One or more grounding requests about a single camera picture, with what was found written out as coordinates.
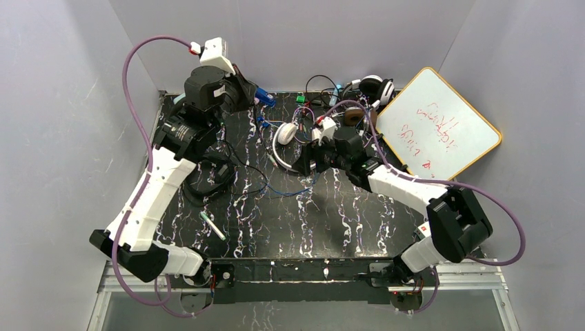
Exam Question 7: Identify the black headphones with cable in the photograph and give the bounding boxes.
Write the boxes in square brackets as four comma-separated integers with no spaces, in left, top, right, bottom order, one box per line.
[182,137,275,200]

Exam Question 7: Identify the brown headphones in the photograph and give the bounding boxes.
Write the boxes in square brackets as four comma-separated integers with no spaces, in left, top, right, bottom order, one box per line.
[343,106,377,132]

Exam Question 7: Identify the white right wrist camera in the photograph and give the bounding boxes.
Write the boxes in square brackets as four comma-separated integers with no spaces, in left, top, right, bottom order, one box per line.
[311,116,337,145]

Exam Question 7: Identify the black and white headphones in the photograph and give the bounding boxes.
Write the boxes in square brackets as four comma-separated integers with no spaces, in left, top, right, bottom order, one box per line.
[340,74,395,106]

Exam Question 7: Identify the aluminium frame rail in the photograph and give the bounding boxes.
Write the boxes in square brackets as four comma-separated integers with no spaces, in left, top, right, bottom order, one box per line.
[121,259,507,294]

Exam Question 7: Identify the blue stapler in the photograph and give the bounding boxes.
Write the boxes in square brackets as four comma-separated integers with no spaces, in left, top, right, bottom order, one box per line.
[255,88,276,107]

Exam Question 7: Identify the whiteboard with orange frame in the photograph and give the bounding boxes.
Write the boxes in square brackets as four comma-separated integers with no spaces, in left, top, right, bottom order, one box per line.
[375,67,502,180]

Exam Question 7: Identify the white headphones with blue cable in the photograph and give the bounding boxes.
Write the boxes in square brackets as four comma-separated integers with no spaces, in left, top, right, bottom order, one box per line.
[256,117,320,197]

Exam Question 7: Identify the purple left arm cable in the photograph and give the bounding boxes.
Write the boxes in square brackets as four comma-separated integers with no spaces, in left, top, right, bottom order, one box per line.
[110,35,202,319]

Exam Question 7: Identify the white marker pen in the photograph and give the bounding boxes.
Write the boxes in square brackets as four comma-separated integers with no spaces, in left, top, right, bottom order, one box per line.
[199,211,226,241]

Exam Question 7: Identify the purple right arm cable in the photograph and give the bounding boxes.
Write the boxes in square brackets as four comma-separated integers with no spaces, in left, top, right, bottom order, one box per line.
[324,99,526,314]

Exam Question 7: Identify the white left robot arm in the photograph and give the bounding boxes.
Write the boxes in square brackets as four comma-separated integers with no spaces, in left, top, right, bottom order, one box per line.
[89,66,258,285]

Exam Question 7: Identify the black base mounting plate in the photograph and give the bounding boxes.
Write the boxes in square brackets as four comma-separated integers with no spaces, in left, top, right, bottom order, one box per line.
[166,258,437,306]

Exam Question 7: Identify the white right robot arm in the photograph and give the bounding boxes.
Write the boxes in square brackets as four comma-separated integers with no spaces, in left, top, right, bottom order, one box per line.
[292,128,493,280]

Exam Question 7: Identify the white box with red label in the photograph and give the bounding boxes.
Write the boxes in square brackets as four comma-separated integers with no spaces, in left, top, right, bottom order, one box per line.
[415,222,431,240]

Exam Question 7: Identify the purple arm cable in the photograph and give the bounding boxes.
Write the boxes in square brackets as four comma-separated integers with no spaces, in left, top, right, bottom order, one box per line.
[324,99,526,314]
[110,35,202,319]

